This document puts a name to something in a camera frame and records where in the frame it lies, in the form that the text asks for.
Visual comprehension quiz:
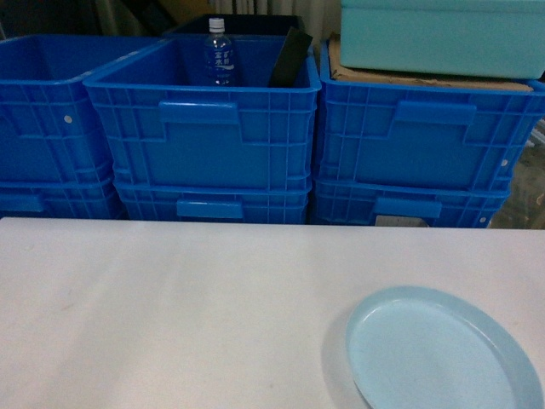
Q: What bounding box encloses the blue crate top left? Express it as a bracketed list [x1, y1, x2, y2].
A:
[1, 34, 157, 183]

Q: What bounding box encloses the blue crate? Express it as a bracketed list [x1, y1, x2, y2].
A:
[312, 179, 510, 228]
[313, 39, 544, 191]
[1, 178, 128, 220]
[1, 34, 157, 183]
[113, 176, 312, 224]
[83, 35, 320, 193]

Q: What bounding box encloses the dark crate behind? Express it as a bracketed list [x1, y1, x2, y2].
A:
[163, 14, 306, 36]

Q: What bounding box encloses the blue crate bottom middle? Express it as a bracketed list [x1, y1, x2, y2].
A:
[113, 176, 312, 224]

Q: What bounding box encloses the teal plastic bin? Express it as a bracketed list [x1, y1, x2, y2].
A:
[341, 1, 544, 79]

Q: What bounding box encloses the brown cardboard sheet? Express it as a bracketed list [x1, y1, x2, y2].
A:
[328, 38, 535, 92]

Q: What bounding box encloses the blue crate bottom right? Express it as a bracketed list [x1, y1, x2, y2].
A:
[312, 179, 510, 228]

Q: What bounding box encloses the blue crate top middle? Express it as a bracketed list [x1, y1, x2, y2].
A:
[83, 35, 320, 193]

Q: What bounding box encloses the black flat panel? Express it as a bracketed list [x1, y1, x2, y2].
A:
[267, 27, 313, 88]

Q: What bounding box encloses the blue crate bottom left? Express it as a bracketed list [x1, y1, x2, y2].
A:
[1, 178, 128, 220]

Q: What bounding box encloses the blue crate top right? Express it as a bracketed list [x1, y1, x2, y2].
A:
[313, 39, 544, 191]

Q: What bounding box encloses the clear water bottle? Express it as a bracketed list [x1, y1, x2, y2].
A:
[204, 17, 235, 86]

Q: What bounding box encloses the light blue round tray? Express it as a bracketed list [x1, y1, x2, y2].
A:
[345, 286, 544, 408]

